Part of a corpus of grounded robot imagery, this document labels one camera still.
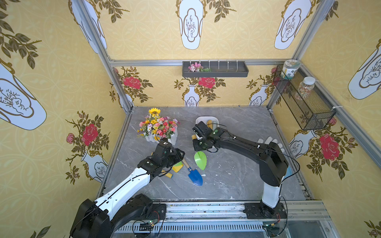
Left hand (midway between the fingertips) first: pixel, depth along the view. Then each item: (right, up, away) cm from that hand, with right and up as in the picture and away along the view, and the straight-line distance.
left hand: (178, 152), depth 83 cm
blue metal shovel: (+9, -13, +3) cm, 16 cm away
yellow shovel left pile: (-1, -10, +7) cm, 12 cm away
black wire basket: (+68, +29, -5) cm, 75 cm away
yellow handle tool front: (-6, -13, +1) cm, 14 cm away
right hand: (+11, +5, +6) cm, 13 cm away
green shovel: (+13, -4, 0) cm, 13 cm away
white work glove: (+60, +5, +17) cm, 63 cm away
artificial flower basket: (-15, +14, +5) cm, 21 cm away
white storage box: (+24, +17, +23) cm, 37 cm away
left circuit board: (-14, -33, -11) cm, 38 cm away
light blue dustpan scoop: (+64, -12, +3) cm, 65 cm away
